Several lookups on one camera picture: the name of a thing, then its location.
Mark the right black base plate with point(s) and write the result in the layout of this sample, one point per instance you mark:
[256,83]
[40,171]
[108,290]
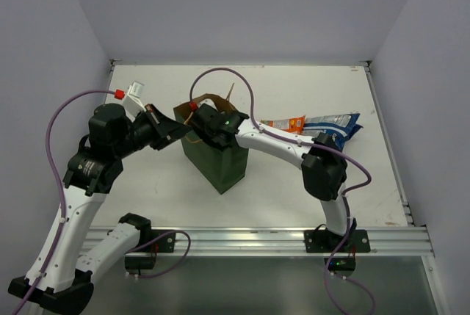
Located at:
[343,263]

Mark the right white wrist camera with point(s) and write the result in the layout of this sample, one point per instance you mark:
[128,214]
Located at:
[209,102]

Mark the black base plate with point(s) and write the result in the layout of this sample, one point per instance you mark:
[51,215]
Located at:
[343,263]
[164,245]

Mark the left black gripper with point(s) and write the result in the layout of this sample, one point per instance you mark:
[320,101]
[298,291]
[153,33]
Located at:
[157,128]

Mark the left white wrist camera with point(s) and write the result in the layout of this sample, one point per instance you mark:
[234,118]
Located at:
[131,98]

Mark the aluminium mounting rail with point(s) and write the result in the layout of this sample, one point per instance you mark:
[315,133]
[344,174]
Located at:
[291,242]

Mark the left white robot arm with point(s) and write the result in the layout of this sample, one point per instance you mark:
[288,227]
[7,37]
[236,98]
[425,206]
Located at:
[62,280]

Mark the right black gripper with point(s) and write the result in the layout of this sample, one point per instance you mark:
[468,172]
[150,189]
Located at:
[205,120]

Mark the blue snack packet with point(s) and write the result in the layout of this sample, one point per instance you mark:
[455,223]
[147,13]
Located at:
[331,121]
[344,134]

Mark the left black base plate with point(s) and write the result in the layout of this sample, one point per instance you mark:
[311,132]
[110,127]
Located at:
[164,245]

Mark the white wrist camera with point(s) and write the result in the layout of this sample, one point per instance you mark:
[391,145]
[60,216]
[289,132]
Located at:
[131,98]
[209,102]

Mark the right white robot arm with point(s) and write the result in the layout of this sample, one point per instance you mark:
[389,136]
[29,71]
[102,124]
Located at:
[322,165]

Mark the green paper bag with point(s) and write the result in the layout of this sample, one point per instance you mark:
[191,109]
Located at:
[222,169]

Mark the orange snack packet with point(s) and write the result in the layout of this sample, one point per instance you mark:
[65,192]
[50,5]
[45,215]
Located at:
[292,125]

